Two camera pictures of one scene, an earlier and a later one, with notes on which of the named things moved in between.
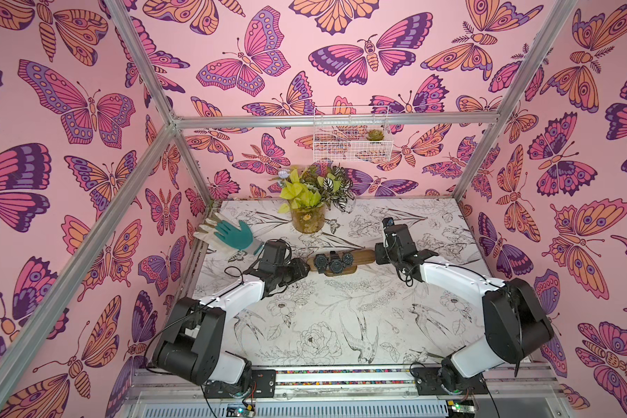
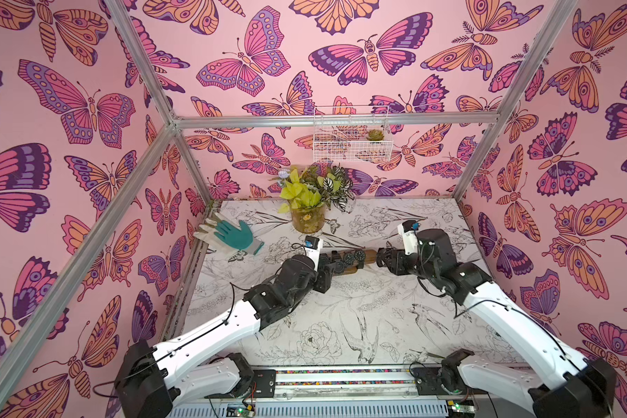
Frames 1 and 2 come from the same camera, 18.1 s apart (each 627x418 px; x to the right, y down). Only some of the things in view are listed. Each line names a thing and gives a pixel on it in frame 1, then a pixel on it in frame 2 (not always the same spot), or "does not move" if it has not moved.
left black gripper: x=299 y=272 -> x=323 y=279
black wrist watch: x=347 y=259 does not move
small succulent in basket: x=374 y=135 does not move
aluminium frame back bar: x=335 y=119 does not move
